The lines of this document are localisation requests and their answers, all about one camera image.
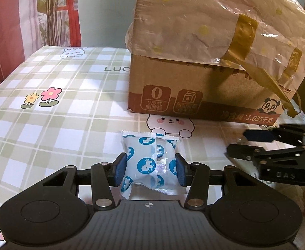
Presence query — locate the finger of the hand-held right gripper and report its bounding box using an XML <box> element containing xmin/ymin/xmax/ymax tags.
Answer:
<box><xmin>225</xmin><ymin>144</ymin><xmax>305</xmax><ymax>162</ymax></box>
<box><xmin>242</xmin><ymin>124</ymin><xmax>305</xmax><ymax>144</ymax></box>

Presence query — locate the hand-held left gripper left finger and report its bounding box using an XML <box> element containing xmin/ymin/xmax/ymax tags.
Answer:
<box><xmin>42</xmin><ymin>152</ymin><xmax>127</xmax><ymax>210</ymax></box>

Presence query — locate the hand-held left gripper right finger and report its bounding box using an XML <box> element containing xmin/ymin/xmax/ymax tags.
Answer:
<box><xmin>175</xmin><ymin>153</ymin><xmax>257</xmax><ymax>210</ymax></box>

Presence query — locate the white packet with blue circles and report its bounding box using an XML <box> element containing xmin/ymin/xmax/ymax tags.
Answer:
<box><xmin>120</xmin><ymin>130</ymin><xmax>189</xmax><ymax>200</ymax></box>

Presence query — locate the brown cardboard box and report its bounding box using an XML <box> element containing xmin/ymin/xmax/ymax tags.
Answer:
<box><xmin>127</xmin><ymin>52</ymin><xmax>305</xmax><ymax>124</ymax></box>

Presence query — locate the checked cartoon tablecloth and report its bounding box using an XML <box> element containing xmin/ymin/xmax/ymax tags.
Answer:
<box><xmin>0</xmin><ymin>45</ymin><xmax>305</xmax><ymax>250</ymax></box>

